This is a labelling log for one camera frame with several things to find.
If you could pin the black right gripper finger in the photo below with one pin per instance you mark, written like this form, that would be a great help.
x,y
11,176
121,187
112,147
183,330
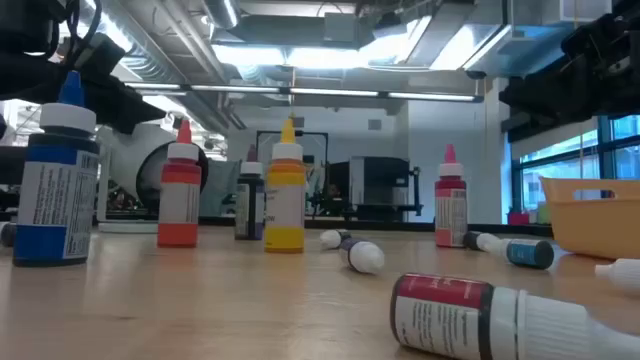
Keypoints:
x,y
535,97

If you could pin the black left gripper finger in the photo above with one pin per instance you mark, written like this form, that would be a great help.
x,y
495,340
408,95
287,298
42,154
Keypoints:
x,y
125,107

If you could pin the orange food coloring bottle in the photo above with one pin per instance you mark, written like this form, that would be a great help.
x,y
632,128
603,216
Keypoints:
x,y
179,210

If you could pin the large blue food coloring bottle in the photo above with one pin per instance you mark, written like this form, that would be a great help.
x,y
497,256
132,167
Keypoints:
x,y
55,200

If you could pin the yellow plastic basket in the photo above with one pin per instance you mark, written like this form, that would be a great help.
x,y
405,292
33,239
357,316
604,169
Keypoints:
x,y
590,225

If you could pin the pink food coloring bottle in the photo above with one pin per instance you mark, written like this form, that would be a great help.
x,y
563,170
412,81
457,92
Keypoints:
x,y
450,215

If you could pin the small black dropper bottle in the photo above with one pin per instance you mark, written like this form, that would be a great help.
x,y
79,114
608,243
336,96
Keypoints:
x,y
472,240

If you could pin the blue-label dropper bottle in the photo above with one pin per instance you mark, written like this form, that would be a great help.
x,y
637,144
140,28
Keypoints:
x,y
530,253

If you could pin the purple food coloring bottle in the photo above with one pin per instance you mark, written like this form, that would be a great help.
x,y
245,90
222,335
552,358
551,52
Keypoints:
x,y
248,210

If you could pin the dark dropper bottle white cap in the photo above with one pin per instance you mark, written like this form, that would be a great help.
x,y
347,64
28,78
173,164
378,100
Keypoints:
x,y
7,235
365,256

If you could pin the small dropper bottle white cap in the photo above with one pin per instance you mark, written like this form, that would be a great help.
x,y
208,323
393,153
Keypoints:
x,y
625,274

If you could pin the yellow food coloring bottle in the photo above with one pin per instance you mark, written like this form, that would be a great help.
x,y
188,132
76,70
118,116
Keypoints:
x,y
285,210

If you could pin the small green dropper bottle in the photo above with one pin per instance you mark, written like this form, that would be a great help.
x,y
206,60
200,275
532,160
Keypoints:
x,y
332,239

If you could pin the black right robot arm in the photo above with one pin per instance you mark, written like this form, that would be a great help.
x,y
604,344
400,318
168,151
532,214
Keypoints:
x,y
610,40

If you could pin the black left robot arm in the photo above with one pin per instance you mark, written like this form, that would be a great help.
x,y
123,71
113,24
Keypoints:
x,y
30,25

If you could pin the small green box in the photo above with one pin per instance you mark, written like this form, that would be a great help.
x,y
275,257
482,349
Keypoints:
x,y
542,215

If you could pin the small red box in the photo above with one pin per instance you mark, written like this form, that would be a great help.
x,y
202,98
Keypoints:
x,y
518,218

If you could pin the grey cover cloth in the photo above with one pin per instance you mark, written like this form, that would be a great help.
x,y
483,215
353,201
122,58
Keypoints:
x,y
220,187

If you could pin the black and grey cabinet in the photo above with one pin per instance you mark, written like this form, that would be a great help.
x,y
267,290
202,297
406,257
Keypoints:
x,y
380,185

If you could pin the long ceiling light strip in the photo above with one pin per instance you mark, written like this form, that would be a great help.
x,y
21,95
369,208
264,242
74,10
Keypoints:
x,y
330,92

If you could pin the red-label dropper bottle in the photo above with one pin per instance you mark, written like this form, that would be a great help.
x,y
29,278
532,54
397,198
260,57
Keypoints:
x,y
450,315

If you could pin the blue window frame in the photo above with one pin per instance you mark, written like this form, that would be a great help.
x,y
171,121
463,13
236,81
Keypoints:
x,y
605,150

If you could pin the silver ceiling duct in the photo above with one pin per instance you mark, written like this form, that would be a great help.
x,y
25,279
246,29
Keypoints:
x,y
222,12

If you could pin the black table frame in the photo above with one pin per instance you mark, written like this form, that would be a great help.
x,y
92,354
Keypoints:
x,y
400,226

